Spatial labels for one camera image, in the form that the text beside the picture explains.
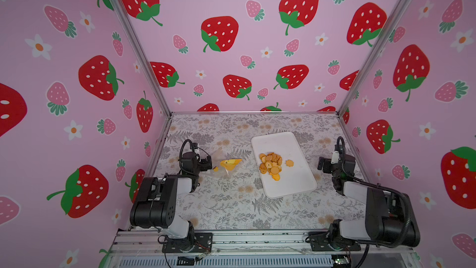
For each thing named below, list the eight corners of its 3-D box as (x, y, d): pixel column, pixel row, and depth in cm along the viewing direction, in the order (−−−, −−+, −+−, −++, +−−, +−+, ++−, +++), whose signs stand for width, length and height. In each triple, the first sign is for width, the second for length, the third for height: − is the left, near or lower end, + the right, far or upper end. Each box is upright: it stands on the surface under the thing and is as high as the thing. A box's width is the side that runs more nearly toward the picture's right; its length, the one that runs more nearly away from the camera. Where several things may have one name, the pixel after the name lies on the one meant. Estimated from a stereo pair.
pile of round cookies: (260, 180, 93) (260, 177, 90) (258, 155, 102) (259, 152, 100) (283, 180, 93) (284, 177, 90) (280, 155, 102) (281, 152, 100)
